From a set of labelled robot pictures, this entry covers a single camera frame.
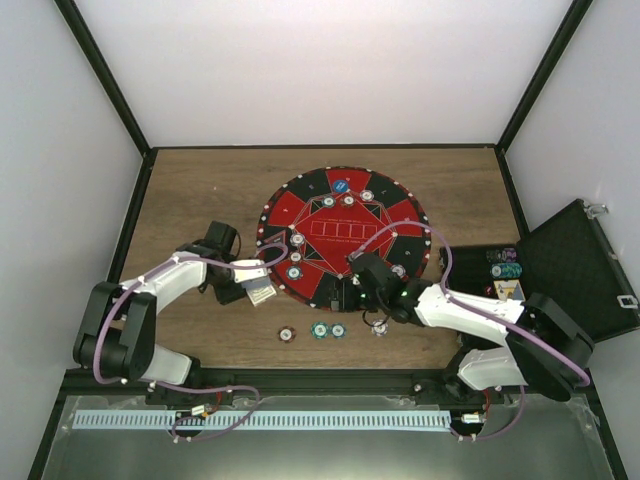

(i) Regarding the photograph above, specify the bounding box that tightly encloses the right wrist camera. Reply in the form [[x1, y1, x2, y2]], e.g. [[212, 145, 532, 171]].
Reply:
[[349, 253, 404, 304]]

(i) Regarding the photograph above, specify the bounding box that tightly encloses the black aluminium frame rail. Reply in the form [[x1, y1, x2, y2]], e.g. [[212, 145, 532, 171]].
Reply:
[[64, 367, 591, 396]]

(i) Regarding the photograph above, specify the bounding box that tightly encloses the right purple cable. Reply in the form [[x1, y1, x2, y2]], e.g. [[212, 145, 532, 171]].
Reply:
[[349, 222, 591, 444]]

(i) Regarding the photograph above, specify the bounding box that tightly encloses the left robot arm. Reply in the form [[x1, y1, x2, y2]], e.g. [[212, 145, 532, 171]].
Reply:
[[72, 221, 246, 404]]

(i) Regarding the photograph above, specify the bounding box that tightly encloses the card deck in case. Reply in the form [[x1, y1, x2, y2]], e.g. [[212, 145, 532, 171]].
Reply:
[[494, 279, 526, 301]]

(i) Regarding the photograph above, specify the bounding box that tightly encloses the teal chip row in case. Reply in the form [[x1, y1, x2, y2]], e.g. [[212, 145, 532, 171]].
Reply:
[[490, 262, 523, 279]]

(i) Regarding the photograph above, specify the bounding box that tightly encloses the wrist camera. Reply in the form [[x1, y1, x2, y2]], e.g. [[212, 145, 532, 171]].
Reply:
[[349, 253, 404, 304], [230, 259, 268, 284]]

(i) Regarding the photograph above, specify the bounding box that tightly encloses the blue round blind button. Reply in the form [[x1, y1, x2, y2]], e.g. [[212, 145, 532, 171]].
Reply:
[[332, 179, 349, 194]]

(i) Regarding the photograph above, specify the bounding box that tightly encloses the purple cable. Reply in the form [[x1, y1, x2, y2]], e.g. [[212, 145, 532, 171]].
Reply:
[[92, 244, 284, 445], [349, 222, 591, 444]]

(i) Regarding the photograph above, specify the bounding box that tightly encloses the teal poker chip stack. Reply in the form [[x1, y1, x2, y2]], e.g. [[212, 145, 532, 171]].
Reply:
[[310, 322, 330, 339]]

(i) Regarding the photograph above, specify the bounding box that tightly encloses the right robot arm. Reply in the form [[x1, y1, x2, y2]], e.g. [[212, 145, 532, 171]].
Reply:
[[323, 277, 594, 403]]

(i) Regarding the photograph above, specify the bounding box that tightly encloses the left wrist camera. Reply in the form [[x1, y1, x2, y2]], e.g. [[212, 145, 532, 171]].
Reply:
[[230, 259, 268, 284]]

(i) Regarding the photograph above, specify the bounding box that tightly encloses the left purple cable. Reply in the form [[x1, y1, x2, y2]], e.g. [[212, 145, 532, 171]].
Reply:
[[92, 244, 284, 445]]

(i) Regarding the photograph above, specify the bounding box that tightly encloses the brown poker chip stack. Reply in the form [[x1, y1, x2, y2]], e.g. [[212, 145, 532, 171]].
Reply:
[[278, 326, 296, 343]]

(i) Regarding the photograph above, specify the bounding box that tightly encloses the round red black poker mat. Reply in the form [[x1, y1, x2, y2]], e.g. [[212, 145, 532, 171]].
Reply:
[[256, 166, 431, 311]]

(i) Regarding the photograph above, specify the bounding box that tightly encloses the light blue slotted cable duct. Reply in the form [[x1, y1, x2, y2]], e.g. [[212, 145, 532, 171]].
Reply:
[[72, 410, 451, 432]]

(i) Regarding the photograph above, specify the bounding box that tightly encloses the black poker set case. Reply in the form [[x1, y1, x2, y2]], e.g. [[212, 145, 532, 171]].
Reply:
[[440, 199, 639, 342]]

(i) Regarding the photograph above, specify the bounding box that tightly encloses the purple white poker chip stack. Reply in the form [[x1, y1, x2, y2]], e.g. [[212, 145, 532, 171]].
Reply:
[[371, 321, 389, 337]]

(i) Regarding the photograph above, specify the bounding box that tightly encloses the blue playing card deck box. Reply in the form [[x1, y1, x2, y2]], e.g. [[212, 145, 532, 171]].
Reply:
[[246, 285, 277, 307]]

